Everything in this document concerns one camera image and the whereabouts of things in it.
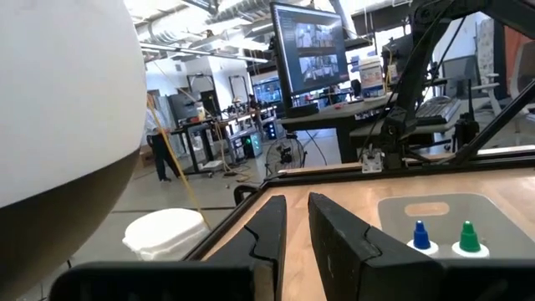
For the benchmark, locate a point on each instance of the silver metal bracket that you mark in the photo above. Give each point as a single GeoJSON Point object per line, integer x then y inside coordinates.
{"type": "Point", "coordinates": [372, 161]}

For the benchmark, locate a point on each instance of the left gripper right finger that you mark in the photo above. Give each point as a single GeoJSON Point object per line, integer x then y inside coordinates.
{"type": "Point", "coordinates": [347, 251]}

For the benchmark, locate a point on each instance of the office desk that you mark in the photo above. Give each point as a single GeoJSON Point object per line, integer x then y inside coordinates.
{"type": "Point", "coordinates": [330, 115]}

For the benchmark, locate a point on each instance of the black workbench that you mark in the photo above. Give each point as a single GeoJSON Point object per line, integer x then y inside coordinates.
{"type": "Point", "coordinates": [200, 123]}

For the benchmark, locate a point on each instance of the white globe lamp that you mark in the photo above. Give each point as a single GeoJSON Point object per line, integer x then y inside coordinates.
{"type": "Point", "coordinates": [62, 83]}

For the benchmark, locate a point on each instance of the cardboard box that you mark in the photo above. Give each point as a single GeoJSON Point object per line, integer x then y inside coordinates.
{"type": "Point", "coordinates": [146, 156]}

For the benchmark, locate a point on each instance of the black aluminium frame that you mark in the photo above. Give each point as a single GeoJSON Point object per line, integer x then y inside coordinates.
{"type": "Point", "coordinates": [334, 175]}

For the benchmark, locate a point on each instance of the large blue-tip dropper bottle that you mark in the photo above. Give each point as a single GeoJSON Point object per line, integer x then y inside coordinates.
{"type": "Point", "coordinates": [421, 238]}

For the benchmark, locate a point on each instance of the black computer monitor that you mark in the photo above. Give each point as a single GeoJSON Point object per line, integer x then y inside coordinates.
{"type": "Point", "coordinates": [313, 50]}

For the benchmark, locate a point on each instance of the white wipes container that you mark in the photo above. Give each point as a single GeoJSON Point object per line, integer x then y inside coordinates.
{"type": "Point", "coordinates": [371, 77]}

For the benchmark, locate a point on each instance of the green-lit computer tower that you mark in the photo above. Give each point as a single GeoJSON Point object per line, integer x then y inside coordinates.
{"type": "Point", "coordinates": [253, 144]}

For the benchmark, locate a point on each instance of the person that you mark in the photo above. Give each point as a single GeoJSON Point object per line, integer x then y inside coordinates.
{"type": "Point", "coordinates": [159, 142]}

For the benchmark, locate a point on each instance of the black floor fan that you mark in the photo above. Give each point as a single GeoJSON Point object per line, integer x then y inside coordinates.
{"type": "Point", "coordinates": [286, 155]}

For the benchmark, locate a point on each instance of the grey plastic bin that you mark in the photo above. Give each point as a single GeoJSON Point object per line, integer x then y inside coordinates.
{"type": "Point", "coordinates": [501, 226]}

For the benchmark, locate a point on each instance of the white bagged bucket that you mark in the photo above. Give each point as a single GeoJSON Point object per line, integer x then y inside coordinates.
{"type": "Point", "coordinates": [163, 234]}

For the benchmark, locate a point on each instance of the black handheld radio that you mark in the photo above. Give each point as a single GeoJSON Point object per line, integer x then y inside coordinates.
{"type": "Point", "coordinates": [466, 129]}

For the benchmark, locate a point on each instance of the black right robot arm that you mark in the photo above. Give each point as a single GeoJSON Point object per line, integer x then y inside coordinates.
{"type": "Point", "coordinates": [411, 83]}

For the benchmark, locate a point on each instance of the white office chair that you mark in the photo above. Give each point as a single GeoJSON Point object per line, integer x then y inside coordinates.
{"type": "Point", "coordinates": [491, 90]}

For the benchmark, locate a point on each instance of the black backlit keyboard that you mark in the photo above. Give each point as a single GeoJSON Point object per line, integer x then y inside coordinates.
{"type": "Point", "coordinates": [436, 109]}

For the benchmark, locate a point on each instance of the large green-tip dropper bottle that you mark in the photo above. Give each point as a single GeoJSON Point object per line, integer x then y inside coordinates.
{"type": "Point", "coordinates": [469, 240]}

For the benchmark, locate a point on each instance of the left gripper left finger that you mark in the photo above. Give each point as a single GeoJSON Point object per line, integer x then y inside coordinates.
{"type": "Point", "coordinates": [267, 234]}

